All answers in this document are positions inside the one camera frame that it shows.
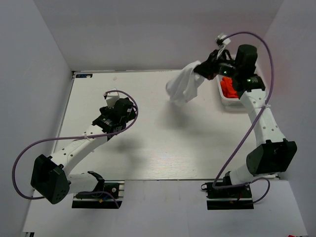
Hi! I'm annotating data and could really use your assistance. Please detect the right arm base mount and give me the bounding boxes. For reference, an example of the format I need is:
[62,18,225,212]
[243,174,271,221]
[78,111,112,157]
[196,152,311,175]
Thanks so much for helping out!
[200,182,254,210]

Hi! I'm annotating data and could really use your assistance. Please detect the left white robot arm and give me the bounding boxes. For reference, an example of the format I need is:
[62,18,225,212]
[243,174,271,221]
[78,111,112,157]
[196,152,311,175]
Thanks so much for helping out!
[31,97,138,204]

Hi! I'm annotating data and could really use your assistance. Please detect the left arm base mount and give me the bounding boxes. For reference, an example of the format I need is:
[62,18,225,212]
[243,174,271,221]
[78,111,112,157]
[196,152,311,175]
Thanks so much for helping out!
[72,181,125,209]

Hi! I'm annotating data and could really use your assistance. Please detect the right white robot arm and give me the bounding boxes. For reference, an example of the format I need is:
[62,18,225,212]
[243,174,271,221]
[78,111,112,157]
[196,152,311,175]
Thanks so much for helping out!
[194,44,297,197]

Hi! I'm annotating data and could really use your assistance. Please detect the blue label sticker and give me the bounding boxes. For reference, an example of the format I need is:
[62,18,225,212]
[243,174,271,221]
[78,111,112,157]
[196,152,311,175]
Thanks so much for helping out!
[75,74,93,79]

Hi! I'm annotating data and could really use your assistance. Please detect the orange t shirt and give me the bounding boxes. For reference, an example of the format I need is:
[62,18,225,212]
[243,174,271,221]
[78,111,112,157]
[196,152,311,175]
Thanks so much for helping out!
[220,77,238,99]

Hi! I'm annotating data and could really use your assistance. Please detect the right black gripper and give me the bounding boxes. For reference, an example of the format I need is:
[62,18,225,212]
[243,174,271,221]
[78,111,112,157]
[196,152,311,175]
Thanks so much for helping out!
[193,49,240,80]

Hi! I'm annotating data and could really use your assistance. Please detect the white plastic basket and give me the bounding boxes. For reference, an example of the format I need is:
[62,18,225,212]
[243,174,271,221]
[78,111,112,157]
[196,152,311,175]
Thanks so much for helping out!
[216,60,265,107]

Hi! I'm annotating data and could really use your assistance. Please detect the white t shirt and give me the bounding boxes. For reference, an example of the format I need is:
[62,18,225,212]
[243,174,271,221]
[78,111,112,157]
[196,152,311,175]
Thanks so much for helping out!
[165,61,205,104]

